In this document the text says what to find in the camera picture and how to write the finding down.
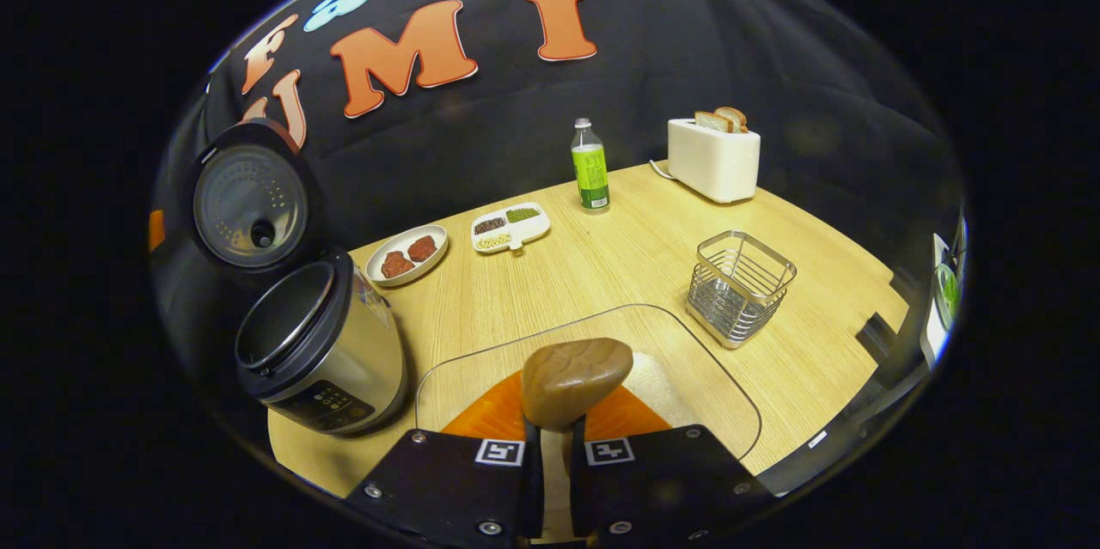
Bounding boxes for round white plate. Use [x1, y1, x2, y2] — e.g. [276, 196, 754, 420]
[364, 223, 450, 289]

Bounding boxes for white toaster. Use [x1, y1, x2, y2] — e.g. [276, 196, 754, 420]
[666, 117, 762, 205]

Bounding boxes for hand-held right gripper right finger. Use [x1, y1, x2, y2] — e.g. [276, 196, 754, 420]
[570, 384, 776, 548]

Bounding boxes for white rice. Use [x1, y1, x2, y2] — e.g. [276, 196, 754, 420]
[626, 351, 689, 430]

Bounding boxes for black backdrop cloth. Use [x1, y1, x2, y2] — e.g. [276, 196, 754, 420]
[150, 0, 968, 412]

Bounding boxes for brown wooden spoon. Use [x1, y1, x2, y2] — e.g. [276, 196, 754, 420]
[521, 337, 635, 543]

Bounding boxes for green label plastic bottle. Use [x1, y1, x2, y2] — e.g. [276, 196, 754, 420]
[571, 117, 612, 214]

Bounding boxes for white divided dish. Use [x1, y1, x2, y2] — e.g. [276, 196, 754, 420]
[470, 201, 553, 255]

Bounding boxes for clear rice container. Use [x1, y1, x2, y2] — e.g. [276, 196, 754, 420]
[414, 302, 764, 483]

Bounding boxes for white and green object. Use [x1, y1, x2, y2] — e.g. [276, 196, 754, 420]
[920, 214, 969, 370]

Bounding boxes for metal wire chopstick holder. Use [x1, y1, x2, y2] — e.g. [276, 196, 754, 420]
[685, 229, 798, 351]

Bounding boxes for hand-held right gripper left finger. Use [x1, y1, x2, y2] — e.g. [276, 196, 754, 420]
[364, 371, 545, 547]

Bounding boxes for dark silver rice cooker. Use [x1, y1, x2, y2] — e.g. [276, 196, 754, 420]
[186, 117, 410, 437]

